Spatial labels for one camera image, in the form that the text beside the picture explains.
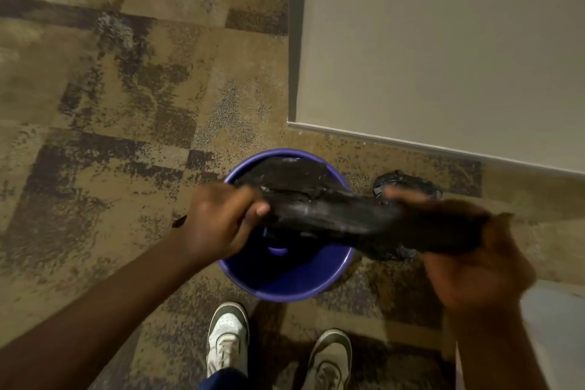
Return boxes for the person's left white shoe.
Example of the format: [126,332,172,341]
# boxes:
[206,302,250,380]

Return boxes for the person's left forearm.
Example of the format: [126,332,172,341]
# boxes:
[0,232,216,390]

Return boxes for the person's right white shoe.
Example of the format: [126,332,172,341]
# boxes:
[305,328,353,390]

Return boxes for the person's right hand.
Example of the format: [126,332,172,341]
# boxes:
[383,187,538,314]

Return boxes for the person's left hand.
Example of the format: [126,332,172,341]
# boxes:
[175,183,271,268]

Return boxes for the blue plastic bin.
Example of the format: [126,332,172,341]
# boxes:
[217,149,355,303]

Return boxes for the person's white shoe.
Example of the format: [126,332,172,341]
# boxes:
[206,302,250,380]
[305,328,353,390]

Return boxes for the black plastic trash bag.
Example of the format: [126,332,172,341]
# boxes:
[232,157,494,263]

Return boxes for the blue trousers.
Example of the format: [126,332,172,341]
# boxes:
[197,367,250,390]

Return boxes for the white furniture panel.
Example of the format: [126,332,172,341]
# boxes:
[455,278,585,390]

